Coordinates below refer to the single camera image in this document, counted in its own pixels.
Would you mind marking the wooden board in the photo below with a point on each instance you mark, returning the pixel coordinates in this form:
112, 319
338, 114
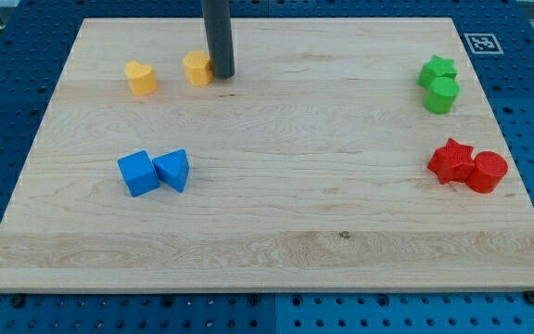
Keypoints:
307, 169

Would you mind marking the green star block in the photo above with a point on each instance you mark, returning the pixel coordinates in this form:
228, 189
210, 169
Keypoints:
436, 67

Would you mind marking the yellow hexagon block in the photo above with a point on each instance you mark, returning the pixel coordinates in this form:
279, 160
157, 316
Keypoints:
197, 68

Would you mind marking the blue cube block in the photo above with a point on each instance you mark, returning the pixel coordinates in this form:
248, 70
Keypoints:
138, 173

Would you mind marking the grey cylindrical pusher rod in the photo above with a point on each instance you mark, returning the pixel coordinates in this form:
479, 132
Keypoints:
216, 15

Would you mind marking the green cylinder block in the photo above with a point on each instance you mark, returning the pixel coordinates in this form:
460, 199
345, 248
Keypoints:
441, 94

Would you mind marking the white fiducial marker tag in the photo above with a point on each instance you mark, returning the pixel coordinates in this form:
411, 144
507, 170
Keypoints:
481, 43

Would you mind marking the red cylinder block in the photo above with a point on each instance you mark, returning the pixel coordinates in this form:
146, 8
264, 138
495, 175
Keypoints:
490, 169

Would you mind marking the blue triangle block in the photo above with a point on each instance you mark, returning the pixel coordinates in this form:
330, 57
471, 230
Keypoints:
172, 169

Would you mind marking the red star block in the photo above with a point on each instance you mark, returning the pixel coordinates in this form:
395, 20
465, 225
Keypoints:
452, 162

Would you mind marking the yellow heart block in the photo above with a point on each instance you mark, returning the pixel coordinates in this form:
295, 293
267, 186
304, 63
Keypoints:
141, 78

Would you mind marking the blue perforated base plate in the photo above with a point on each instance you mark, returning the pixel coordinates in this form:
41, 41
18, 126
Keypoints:
34, 46

